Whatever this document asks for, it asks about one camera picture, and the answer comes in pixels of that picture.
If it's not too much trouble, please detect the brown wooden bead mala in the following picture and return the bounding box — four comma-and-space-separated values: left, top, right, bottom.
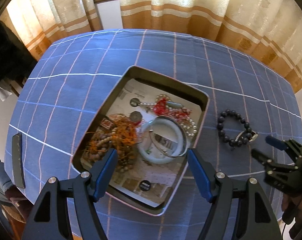
82, 128, 137, 173

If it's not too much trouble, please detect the black phone on bed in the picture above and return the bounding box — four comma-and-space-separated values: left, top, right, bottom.
12, 133, 25, 189

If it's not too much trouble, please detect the dark purple bead bracelet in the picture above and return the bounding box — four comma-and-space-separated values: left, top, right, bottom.
216, 108, 259, 148

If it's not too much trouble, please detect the blue checked bed sheet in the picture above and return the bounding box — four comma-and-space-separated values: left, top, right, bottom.
3, 28, 302, 240

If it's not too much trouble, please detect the pale jade pendant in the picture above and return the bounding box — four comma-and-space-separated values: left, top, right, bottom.
165, 101, 183, 109

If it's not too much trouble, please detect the silver pearl bead necklace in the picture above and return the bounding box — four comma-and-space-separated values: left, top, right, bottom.
138, 93, 198, 138

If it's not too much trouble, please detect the cream and brown curtain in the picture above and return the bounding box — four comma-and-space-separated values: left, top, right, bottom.
0, 0, 302, 92

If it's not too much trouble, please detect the pink metal tin box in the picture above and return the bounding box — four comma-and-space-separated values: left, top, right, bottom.
72, 66, 209, 217

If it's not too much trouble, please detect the red cord charm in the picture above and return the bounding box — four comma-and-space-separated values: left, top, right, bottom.
153, 97, 191, 120

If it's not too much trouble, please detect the pale white jade bangle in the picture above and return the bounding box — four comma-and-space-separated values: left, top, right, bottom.
137, 116, 188, 165

